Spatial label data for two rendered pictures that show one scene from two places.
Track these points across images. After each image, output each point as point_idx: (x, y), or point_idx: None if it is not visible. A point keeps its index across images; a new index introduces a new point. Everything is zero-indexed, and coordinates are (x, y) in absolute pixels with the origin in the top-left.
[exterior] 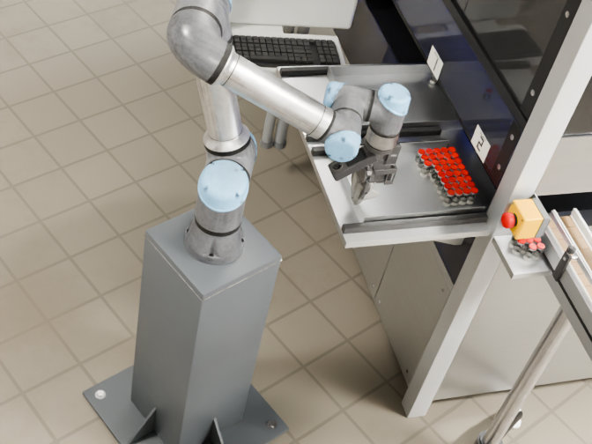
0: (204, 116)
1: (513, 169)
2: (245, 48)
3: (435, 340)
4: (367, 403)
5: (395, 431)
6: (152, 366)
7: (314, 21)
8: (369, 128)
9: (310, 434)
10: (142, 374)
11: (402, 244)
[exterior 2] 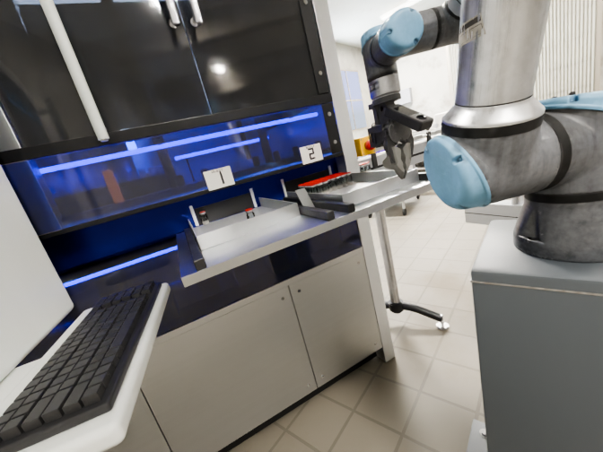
0: (542, 39)
1: (344, 127)
2: (81, 362)
3: (376, 290)
4: (401, 378)
5: (410, 359)
6: None
7: (45, 322)
8: (392, 74)
9: (460, 404)
10: None
11: (307, 315)
